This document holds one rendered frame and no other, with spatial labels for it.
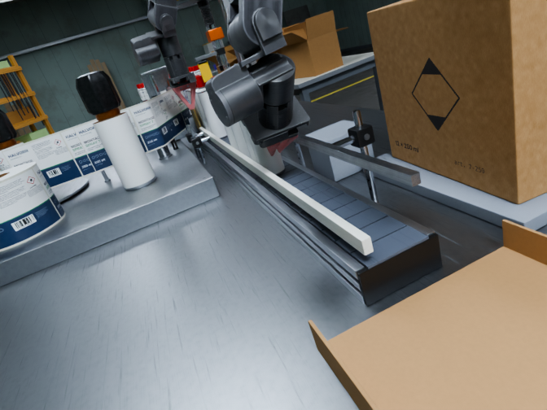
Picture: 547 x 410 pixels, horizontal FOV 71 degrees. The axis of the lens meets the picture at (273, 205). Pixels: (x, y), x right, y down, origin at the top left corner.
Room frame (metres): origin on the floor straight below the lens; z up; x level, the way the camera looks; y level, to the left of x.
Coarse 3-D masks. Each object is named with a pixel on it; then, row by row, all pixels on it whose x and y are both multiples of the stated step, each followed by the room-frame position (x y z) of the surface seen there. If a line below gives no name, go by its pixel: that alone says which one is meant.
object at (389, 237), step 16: (256, 176) 0.77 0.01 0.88; (288, 176) 0.71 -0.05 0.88; (304, 176) 0.68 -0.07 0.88; (272, 192) 0.66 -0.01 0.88; (304, 192) 0.60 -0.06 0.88; (320, 192) 0.58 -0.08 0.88; (336, 192) 0.56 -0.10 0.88; (336, 208) 0.51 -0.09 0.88; (352, 208) 0.49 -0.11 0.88; (368, 208) 0.48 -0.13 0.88; (320, 224) 0.48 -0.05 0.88; (352, 224) 0.45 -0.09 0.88; (368, 224) 0.43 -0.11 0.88; (384, 224) 0.42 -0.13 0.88; (400, 224) 0.41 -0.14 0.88; (336, 240) 0.42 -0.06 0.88; (384, 240) 0.39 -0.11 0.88; (400, 240) 0.38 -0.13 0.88; (416, 240) 0.37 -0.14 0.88; (352, 256) 0.38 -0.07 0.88; (368, 256) 0.36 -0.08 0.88; (384, 256) 0.36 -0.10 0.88
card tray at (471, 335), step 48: (528, 240) 0.33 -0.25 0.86; (432, 288) 0.33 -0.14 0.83; (480, 288) 0.31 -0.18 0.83; (528, 288) 0.29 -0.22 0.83; (336, 336) 0.31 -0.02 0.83; (384, 336) 0.29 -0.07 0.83; (432, 336) 0.27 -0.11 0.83; (480, 336) 0.25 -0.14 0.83; (528, 336) 0.24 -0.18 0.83; (384, 384) 0.24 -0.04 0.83; (432, 384) 0.22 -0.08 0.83; (480, 384) 0.21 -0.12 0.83; (528, 384) 0.20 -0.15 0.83
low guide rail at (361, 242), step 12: (204, 132) 1.28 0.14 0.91; (216, 144) 1.13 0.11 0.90; (228, 144) 0.99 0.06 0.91; (240, 156) 0.83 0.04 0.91; (252, 168) 0.75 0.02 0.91; (264, 168) 0.69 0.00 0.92; (264, 180) 0.68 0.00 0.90; (276, 180) 0.61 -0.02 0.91; (288, 192) 0.55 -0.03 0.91; (300, 192) 0.53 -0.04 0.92; (300, 204) 0.51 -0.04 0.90; (312, 204) 0.47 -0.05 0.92; (324, 216) 0.43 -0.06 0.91; (336, 216) 0.42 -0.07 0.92; (336, 228) 0.40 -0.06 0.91; (348, 228) 0.38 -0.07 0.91; (348, 240) 0.38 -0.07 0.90; (360, 240) 0.35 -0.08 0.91
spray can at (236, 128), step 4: (236, 124) 0.89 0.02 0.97; (232, 128) 0.90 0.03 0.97; (236, 128) 0.89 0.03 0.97; (240, 128) 0.89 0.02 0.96; (236, 132) 0.90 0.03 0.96; (240, 132) 0.89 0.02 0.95; (236, 136) 0.90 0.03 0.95; (240, 136) 0.89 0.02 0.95; (236, 140) 0.90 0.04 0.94; (240, 140) 0.89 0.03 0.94; (244, 140) 0.89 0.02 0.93; (240, 144) 0.90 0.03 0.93; (244, 144) 0.89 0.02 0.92; (240, 148) 0.90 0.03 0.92; (244, 148) 0.89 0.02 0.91; (244, 152) 0.89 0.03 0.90; (248, 152) 0.89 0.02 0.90; (248, 156) 0.89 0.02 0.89
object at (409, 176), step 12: (300, 144) 0.65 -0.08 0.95; (312, 144) 0.60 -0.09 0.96; (324, 144) 0.57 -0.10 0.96; (336, 156) 0.52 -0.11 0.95; (348, 156) 0.49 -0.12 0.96; (360, 156) 0.47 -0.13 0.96; (372, 168) 0.43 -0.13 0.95; (384, 168) 0.41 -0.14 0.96; (396, 168) 0.39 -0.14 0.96; (408, 168) 0.38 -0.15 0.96; (396, 180) 0.39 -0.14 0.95; (408, 180) 0.37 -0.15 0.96; (420, 180) 0.36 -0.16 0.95
